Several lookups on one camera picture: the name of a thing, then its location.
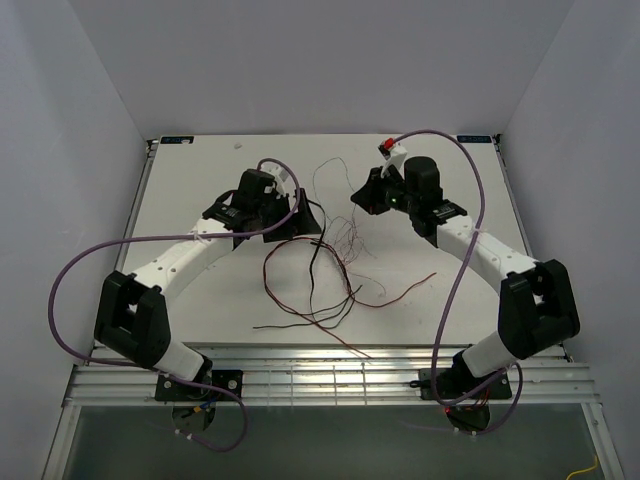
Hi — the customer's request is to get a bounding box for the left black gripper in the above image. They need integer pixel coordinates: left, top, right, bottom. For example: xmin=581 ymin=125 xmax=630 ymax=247
xmin=254 ymin=189 xmax=321 ymax=243

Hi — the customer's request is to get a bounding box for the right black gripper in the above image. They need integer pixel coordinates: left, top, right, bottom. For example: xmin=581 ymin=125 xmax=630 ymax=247
xmin=350 ymin=166 xmax=417 ymax=216

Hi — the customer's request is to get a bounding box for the red black paired wire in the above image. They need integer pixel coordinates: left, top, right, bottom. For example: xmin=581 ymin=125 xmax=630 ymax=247
xmin=262 ymin=237 xmax=438 ymax=359

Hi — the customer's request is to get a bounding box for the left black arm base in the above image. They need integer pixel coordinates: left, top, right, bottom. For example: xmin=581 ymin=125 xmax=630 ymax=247
xmin=153 ymin=369 xmax=244 ymax=433

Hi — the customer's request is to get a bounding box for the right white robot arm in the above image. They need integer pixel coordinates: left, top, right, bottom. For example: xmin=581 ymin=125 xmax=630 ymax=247
xmin=351 ymin=157 xmax=580 ymax=400

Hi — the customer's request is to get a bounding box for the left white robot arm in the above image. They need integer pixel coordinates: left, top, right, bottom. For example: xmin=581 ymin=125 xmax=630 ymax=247
xmin=94 ymin=159 xmax=321 ymax=400

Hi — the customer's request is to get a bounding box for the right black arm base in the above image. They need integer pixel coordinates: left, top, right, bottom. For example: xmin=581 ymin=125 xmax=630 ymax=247
xmin=409 ymin=368 xmax=512 ymax=434

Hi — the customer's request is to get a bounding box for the right blue corner label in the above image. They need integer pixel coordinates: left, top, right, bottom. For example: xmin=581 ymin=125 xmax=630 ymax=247
xmin=456 ymin=135 xmax=494 ymax=144

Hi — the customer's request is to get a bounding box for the blue corner label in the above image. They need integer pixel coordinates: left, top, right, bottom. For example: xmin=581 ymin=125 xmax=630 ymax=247
xmin=160 ymin=136 xmax=194 ymax=145
xmin=456 ymin=135 xmax=494 ymax=144

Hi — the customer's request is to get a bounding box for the left blue corner label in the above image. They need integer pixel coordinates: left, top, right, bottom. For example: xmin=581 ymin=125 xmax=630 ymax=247
xmin=160 ymin=136 xmax=194 ymax=145

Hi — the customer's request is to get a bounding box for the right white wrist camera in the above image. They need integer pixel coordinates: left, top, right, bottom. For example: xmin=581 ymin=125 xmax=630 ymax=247
xmin=378 ymin=138 xmax=408 ymax=178

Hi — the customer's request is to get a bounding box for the aluminium rail frame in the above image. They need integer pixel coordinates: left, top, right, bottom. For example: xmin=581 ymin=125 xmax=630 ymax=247
xmin=45 ymin=134 xmax=624 ymax=479

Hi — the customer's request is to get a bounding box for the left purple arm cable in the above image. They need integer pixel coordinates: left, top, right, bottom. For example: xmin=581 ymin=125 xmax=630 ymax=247
xmin=47 ymin=157 xmax=301 ymax=452

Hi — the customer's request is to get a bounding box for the yellow wire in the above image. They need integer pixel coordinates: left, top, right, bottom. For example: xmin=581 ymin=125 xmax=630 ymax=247
xmin=567 ymin=455 xmax=599 ymax=480

